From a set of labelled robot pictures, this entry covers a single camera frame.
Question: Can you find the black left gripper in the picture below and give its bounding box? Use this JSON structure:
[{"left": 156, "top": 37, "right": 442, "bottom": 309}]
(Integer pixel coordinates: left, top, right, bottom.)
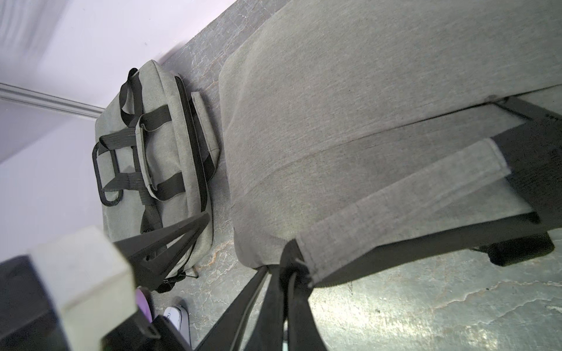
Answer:
[{"left": 102, "top": 213, "right": 211, "bottom": 351}]

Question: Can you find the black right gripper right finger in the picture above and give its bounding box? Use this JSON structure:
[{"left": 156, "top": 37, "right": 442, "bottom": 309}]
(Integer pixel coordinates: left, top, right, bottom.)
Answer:
[{"left": 287, "top": 280, "right": 327, "bottom": 351}]

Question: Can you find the grey bag with black straps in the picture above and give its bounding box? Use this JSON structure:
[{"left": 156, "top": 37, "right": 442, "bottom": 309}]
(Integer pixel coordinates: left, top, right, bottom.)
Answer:
[{"left": 91, "top": 59, "right": 221, "bottom": 293}]

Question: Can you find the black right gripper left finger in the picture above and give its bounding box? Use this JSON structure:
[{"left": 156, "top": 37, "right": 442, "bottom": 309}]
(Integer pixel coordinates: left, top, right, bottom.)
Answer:
[{"left": 256, "top": 266, "right": 287, "bottom": 350}]

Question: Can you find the grey laptop bag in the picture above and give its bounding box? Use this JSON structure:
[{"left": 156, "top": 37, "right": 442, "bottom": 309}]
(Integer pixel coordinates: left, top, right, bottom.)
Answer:
[{"left": 219, "top": 1, "right": 561, "bottom": 284}]

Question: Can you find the lilac computer mouse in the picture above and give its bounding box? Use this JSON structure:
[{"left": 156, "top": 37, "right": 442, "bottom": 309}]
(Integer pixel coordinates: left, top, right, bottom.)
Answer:
[{"left": 164, "top": 305, "right": 191, "bottom": 345}]

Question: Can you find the purple pink object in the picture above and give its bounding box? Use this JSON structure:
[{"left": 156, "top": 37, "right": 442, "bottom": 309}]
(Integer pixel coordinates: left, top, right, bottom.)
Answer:
[{"left": 136, "top": 287, "right": 154, "bottom": 323}]

